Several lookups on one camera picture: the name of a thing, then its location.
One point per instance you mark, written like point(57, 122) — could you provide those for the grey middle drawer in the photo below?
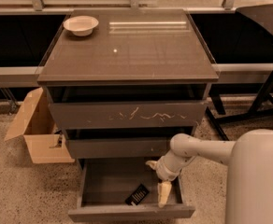
point(118, 147)

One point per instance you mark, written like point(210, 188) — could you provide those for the open cardboard box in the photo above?
point(34, 123)

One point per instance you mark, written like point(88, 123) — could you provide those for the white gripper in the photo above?
point(165, 171)

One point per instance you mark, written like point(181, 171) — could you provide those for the grey top drawer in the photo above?
point(127, 115)

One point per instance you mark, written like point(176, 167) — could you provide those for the grey three-drawer cabinet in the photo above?
point(131, 56)

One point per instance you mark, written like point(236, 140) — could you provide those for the white paper bowl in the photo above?
point(81, 25)

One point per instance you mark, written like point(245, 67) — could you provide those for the black rxbar chocolate bar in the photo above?
point(137, 196)

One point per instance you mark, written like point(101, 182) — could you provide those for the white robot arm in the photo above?
point(249, 187)

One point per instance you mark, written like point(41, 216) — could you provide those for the grey open bottom drawer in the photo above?
point(106, 183)

